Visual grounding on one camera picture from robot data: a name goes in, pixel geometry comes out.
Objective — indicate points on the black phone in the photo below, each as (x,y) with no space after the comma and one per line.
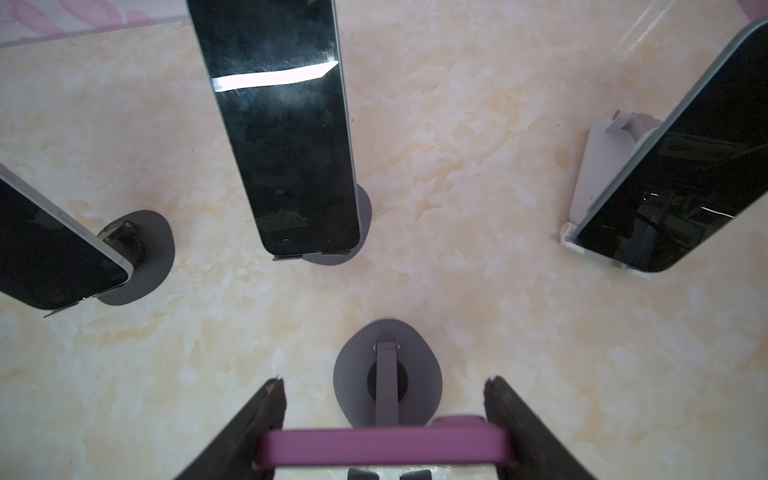
(48,260)
(275,69)
(703,166)

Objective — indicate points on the back left dark stand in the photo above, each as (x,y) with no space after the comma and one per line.
(129,259)

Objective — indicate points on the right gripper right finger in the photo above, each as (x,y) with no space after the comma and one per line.
(537,452)

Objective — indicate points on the purple stand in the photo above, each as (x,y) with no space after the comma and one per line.
(386,375)

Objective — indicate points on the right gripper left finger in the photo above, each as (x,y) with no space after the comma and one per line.
(233,452)

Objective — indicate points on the back right white stand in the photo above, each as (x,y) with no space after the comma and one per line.
(609,147)

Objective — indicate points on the pink-edged phone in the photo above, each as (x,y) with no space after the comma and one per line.
(451,440)

